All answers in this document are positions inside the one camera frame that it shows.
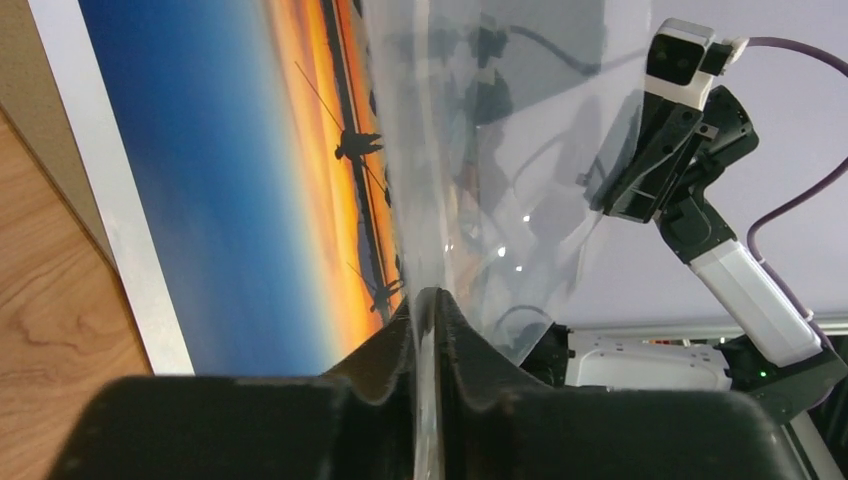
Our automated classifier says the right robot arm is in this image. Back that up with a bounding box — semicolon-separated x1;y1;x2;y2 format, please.
521;86;847;424

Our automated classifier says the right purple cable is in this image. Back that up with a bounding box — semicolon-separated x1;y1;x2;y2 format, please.
745;36;848;333

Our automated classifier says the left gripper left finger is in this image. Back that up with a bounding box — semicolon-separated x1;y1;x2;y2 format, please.
48;311;414;479

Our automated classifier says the clear acrylic sheet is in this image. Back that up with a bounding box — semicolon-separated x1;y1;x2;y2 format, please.
363;1;651;479

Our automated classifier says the sunset landscape photo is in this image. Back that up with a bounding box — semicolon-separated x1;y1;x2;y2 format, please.
29;1;404;376

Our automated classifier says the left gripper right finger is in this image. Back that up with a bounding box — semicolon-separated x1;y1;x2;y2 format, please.
433;289;804;479

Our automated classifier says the brown cardboard backing board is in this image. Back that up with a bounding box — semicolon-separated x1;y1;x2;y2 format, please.
1;0;116;267

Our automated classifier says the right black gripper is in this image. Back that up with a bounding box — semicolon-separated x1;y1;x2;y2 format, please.
601;92;704;224

